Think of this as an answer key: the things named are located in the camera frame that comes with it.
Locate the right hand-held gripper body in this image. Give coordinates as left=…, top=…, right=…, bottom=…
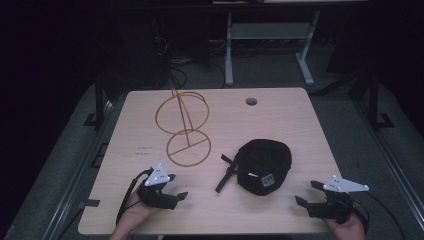
left=307, top=174, right=370, bottom=225

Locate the white metal desk frame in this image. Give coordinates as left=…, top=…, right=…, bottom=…
left=224, top=9, right=322, bottom=87

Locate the black metal post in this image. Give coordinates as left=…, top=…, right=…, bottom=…
left=366, top=71, right=395, bottom=131
left=83, top=71, right=107, bottom=131

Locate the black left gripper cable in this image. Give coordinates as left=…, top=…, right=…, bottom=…
left=115, top=168, right=154, bottom=226

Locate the aluminium floor rail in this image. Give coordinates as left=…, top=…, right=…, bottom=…
left=351, top=98, right=424, bottom=218
left=41, top=99, right=116, bottom=240

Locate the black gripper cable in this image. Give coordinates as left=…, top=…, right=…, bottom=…
left=115, top=168, right=154, bottom=226
left=352, top=190, right=408, bottom=240

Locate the bundle of floor cables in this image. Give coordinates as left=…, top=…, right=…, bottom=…
left=151, top=33, right=228, bottom=90

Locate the black cap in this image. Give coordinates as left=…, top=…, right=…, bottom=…
left=214, top=138, right=293, bottom=197

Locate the person's left hand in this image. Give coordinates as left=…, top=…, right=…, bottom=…
left=117, top=187, right=162, bottom=232

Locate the gold wire hat stand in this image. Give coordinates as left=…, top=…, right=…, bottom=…
left=154, top=87, right=213, bottom=168

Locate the grey tape strip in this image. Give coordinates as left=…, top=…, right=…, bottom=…
left=77, top=198, right=101, bottom=210

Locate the person's right hand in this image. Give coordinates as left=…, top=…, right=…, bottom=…
left=325, top=211, right=368, bottom=240

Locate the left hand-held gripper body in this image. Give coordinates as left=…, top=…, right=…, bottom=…
left=136, top=163, right=178, bottom=211

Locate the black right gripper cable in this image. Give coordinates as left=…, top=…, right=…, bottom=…
left=352, top=190, right=408, bottom=240

